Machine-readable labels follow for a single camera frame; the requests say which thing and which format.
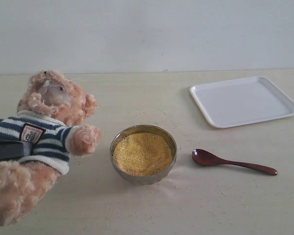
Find teddy bear striped sweater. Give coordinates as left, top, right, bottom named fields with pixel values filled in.
left=0, top=70, right=101, bottom=226

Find white rectangular tray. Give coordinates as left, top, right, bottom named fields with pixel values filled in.
left=189, top=76, right=294, bottom=129

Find yellow millet grains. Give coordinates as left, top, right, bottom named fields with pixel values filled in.
left=113, top=132, right=173, bottom=176

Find steel bowl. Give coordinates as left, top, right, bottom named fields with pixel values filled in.
left=110, top=124, right=177, bottom=186

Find dark red wooden spoon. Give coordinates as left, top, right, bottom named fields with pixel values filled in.
left=192, top=149, right=278, bottom=176

